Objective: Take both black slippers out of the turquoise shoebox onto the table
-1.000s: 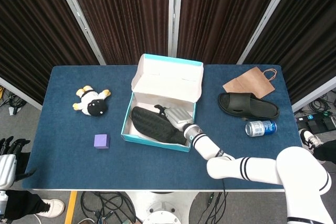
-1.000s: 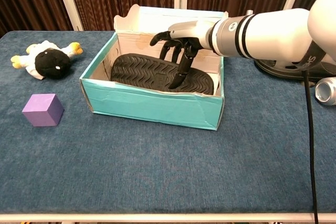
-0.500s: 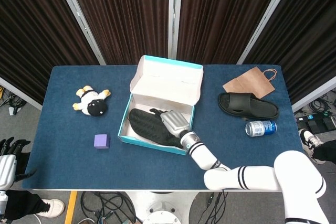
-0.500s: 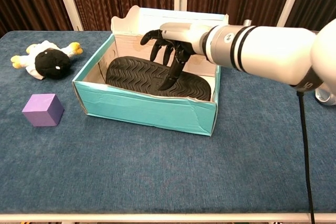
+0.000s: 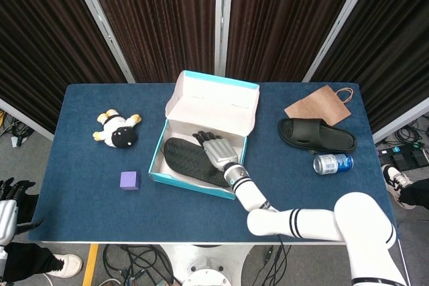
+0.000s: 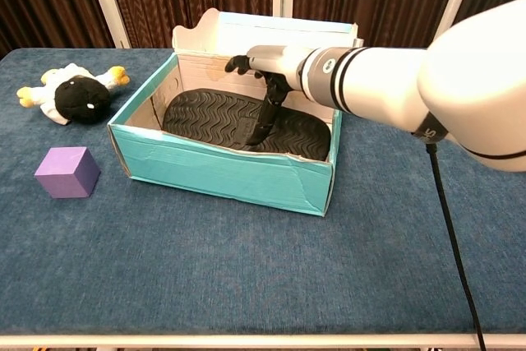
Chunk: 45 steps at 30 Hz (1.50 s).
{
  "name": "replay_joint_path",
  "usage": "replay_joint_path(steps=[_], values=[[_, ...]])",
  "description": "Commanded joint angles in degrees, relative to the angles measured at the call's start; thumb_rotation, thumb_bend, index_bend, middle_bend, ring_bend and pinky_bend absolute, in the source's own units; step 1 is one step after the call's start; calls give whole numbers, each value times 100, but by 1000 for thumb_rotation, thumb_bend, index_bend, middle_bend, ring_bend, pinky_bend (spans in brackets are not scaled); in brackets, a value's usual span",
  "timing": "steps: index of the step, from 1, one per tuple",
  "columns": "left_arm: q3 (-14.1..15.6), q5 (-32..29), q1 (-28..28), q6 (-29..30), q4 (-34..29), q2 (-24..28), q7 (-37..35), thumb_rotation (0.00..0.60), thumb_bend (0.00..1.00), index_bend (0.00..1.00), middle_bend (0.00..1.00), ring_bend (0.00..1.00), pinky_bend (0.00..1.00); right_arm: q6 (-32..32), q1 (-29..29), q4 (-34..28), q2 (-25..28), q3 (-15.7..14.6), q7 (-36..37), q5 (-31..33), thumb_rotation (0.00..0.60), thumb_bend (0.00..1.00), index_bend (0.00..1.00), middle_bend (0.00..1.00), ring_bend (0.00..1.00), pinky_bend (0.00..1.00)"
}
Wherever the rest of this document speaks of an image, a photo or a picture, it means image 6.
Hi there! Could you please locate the purple cube block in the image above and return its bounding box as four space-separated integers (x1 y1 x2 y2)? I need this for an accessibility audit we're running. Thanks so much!
34 145 102 200

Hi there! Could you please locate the black and white plush toy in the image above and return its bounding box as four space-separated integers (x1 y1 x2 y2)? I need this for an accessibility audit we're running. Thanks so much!
16 62 131 126

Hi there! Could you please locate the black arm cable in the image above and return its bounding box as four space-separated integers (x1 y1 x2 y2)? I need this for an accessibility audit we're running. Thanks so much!
425 143 488 351

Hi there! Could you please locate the black slipper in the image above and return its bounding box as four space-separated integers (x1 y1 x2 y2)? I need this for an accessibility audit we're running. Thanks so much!
162 88 332 162

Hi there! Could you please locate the blue table cloth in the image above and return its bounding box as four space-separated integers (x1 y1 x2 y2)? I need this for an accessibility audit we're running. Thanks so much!
0 46 526 335

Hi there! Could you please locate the black and silver right hand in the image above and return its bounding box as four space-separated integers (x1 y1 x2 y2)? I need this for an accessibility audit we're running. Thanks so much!
224 44 307 150

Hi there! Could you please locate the white table edge rail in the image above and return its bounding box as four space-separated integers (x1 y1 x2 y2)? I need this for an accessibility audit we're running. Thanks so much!
0 333 526 349

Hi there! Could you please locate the light blue cardboard shoe box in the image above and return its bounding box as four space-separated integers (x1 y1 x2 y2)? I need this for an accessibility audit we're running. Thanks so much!
107 7 365 218

